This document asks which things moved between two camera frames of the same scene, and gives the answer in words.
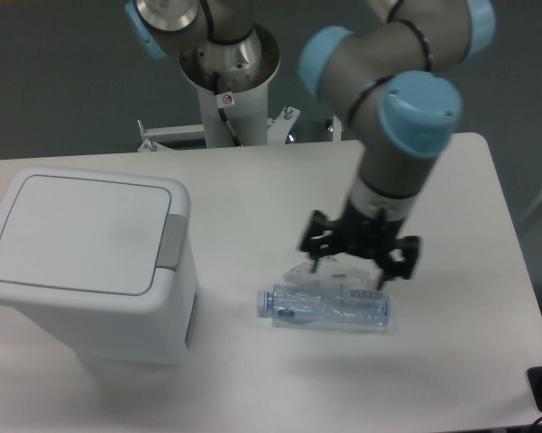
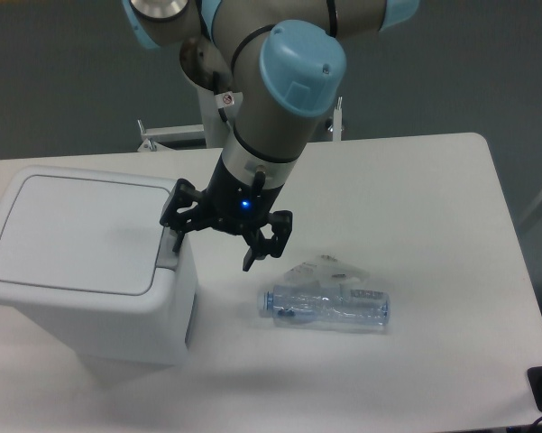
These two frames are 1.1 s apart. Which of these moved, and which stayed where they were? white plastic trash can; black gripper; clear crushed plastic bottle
Moved: black gripper
Stayed: clear crushed plastic bottle; white plastic trash can
